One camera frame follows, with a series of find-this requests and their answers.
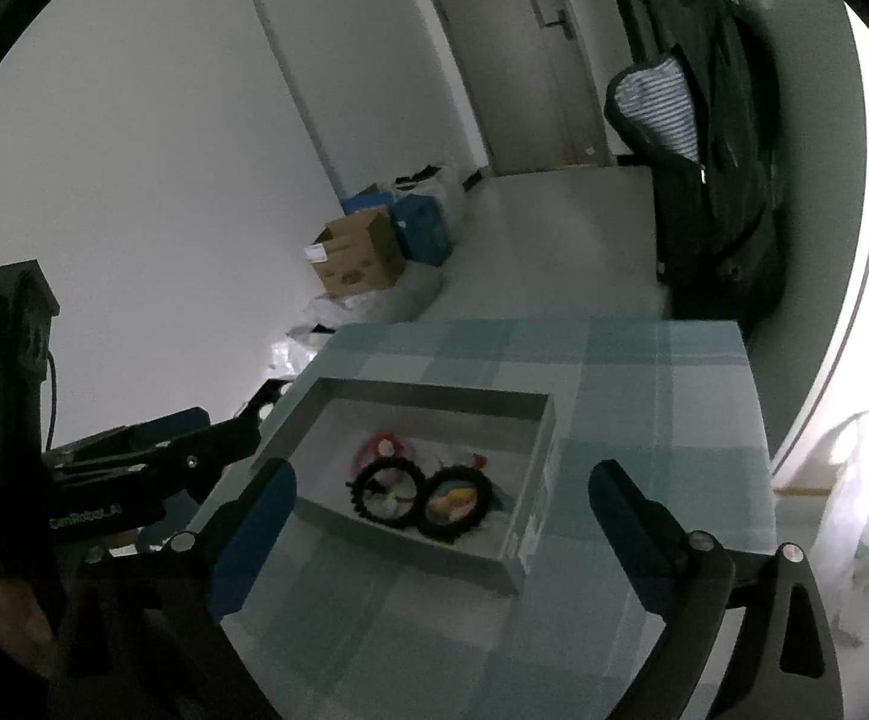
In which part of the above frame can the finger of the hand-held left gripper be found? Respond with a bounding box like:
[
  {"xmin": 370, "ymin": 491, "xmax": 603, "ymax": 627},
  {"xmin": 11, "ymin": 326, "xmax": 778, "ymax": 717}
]
[
  {"xmin": 43, "ymin": 406, "xmax": 212, "ymax": 475},
  {"xmin": 55, "ymin": 379, "xmax": 294, "ymax": 515}
]

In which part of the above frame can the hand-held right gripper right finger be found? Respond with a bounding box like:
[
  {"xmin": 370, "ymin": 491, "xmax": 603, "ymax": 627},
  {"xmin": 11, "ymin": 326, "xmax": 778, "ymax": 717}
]
[{"xmin": 588, "ymin": 459, "xmax": 847, "ymax": 720}]

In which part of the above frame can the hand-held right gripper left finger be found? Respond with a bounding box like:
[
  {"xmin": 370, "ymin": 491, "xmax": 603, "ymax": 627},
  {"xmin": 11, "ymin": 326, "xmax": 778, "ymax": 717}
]
[{"xmin": 48, "ymin": 456, "xmax": 299, "ymax": 720}]

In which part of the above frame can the white cardboard box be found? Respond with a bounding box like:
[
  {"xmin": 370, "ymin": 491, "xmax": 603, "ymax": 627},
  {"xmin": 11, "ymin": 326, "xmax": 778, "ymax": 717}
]
[{"xmin": 250, "ymin": 377, "xmax": 559, "ymax": 597}]

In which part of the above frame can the person's left hand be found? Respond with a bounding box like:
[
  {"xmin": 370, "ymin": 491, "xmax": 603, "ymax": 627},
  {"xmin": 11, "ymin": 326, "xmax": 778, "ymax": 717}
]
[{"xmin": 0, "ymin": 574, "xmax": 56, "ymax": 680}]

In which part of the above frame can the checkered teal tablecloth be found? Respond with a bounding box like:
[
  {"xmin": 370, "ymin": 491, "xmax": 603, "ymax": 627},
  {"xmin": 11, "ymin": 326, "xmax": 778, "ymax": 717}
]
[{"xmin": 138, "ymin": 317, "xmax": 780, "ymax": 720}]

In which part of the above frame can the pile of clear plastic bags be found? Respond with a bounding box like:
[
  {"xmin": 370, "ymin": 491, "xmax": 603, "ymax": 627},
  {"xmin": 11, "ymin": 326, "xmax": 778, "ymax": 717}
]
[{"xmin": 265, "ymin": 270, "xmax": 446, "ymax": 383}]

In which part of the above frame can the brown cardboard box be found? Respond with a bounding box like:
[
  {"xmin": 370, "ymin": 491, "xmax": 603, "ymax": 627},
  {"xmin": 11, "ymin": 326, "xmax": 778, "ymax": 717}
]
[{"xmin": 308, "ymin": 210, "xmax": 407, "ymax": 299}]

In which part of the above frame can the small blue box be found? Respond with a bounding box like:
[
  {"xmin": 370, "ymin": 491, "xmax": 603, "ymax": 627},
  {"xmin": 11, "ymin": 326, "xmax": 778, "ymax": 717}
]
[{"xmin": 342, "ymin": 191, "xmax": 398, "ymax": 217}]

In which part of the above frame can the large blue box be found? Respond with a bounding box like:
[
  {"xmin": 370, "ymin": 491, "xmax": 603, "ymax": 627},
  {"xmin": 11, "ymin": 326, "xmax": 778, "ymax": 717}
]
[{"xmin": 391, "ymin": 195, "xmax": 454, "ymax": 266}]

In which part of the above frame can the black hanging jacket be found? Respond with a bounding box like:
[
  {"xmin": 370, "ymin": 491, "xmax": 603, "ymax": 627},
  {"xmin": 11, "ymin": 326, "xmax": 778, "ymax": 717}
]
[{"xmin": 603, "ymin": 0, "xmax": 787, "ymax": 323}]

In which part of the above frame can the white plastic bag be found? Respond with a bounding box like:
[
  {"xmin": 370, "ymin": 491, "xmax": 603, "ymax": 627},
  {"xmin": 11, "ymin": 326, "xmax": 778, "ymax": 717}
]
[{"xmin": 434, "ymin": 165, "xmax": 474, "ymax": 222}]

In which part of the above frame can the blue white striped cloth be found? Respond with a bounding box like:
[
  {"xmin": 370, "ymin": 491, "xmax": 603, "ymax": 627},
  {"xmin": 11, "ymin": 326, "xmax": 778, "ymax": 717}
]
[{"xmin": 608, "ymin": 56, "xmax": 703, "ymax": 164}]

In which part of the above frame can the grey door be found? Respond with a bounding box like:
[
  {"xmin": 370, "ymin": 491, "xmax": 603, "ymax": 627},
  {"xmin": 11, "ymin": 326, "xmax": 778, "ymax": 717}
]
[{"xmin": 411, "ymin": 0, "xmax": 615, "ymax": 173}]

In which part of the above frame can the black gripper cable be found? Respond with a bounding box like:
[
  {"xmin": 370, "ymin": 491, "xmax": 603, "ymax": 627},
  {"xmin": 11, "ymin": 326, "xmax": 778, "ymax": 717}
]
[{"xmin": 43, "ymin": 349, "xmax": 58, "ymax": 455}]

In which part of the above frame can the red ring toy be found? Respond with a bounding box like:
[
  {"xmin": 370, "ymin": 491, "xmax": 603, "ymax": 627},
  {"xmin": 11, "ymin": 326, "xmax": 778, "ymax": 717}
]
[{"xmin": 355, "ymin": 431, "xmax": 405, "ymax": 466}]

